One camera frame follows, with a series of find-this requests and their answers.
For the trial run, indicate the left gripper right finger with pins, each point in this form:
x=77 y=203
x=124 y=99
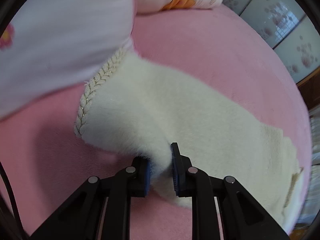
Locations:
x=221 y=208

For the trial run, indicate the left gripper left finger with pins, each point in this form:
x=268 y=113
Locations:
x=99 y=208

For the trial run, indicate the white fluffy cardigan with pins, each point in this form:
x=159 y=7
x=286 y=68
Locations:
x=135 y=107

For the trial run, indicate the pink bed blanket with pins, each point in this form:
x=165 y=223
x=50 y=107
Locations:
x=46 y=162

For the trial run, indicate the white pillow with blue print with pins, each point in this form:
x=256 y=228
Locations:
x=53 y=44

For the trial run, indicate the floral sliding wardrobe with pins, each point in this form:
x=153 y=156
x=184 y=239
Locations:
x=286 y=28

